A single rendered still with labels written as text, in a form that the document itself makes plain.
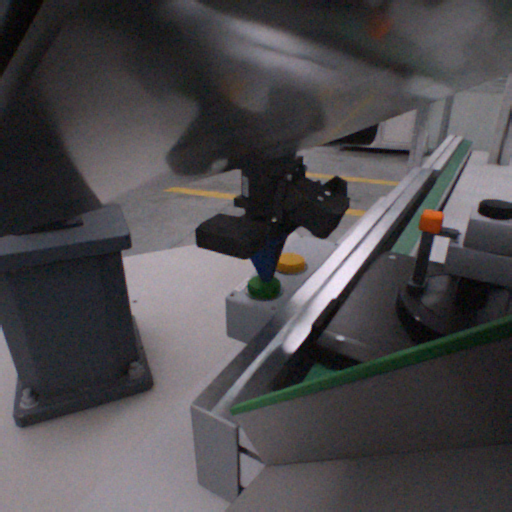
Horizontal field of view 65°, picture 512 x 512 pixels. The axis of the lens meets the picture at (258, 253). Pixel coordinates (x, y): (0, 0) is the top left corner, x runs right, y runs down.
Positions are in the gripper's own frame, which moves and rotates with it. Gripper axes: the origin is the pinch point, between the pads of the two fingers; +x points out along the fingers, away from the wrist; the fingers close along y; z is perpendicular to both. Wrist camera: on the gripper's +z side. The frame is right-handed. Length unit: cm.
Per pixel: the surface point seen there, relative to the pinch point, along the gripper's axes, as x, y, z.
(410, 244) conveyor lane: 6.2, 25.2, 11.7
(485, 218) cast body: -7.7, 2.7, 20.6
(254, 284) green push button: 3.7, -1.2, -1.0
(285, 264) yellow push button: 3.7, 5.1, -0.1
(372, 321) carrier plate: 3.9, -1.1, 13.0
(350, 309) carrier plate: 3.9, -0.2, 10.4
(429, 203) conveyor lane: 6.2, 47.0, 10.9
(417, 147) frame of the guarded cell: 2, 80, 2
